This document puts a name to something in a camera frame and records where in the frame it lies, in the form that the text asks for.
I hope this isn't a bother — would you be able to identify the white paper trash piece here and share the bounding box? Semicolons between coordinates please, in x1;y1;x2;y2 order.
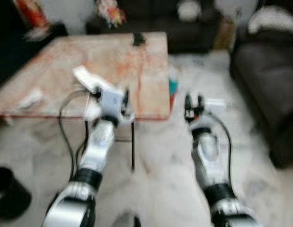
72;65;115;94

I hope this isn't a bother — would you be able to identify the teal and red bag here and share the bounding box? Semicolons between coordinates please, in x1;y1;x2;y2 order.
168;77;180;113

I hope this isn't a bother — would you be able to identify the white crumpled tissue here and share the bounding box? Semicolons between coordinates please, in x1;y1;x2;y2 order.
85;104;102;120
18;90;44;110

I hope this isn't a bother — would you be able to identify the pink marble coffee table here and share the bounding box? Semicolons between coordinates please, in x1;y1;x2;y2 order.
0;32;172;172

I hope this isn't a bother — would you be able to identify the small black object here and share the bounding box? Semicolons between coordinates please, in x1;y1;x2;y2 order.
132;33;146;47

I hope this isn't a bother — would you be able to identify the tan wooden stand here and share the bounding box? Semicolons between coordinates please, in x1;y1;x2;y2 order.
214;19;235;50

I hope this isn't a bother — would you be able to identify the dark long sofa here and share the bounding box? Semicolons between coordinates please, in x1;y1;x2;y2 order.
85;0;223;53

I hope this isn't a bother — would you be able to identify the colourful flower bouquet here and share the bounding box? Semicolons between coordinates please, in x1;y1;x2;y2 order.
93;0;126;27

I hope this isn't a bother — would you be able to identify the round white cushion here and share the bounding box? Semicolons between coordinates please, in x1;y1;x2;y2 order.
177;0;202;22

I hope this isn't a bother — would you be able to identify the white fluffy blanket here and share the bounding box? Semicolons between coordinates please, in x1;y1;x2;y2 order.
247;6;293;35

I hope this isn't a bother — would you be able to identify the grey robot knee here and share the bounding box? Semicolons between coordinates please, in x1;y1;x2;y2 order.
113;212;142;227

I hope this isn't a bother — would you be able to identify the red hanging decoration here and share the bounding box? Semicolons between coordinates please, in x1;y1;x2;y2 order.
13;0;51;30

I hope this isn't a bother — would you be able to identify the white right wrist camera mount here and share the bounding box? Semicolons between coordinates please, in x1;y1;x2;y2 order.
203;98;228;113

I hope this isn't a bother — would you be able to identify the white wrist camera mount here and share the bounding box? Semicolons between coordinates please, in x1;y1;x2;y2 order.
203;98;228;113
100;89;125;117

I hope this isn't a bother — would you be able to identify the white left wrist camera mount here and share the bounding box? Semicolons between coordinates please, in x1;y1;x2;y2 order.
100;89;125;117

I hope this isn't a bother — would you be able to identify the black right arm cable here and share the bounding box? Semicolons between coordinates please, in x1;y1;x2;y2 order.
209;113;233;186

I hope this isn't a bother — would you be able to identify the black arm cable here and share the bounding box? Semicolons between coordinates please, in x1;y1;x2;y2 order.
209;113;233;186
58;90;102;183

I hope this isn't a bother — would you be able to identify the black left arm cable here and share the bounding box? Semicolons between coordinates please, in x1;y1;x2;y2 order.
58;90;102;183

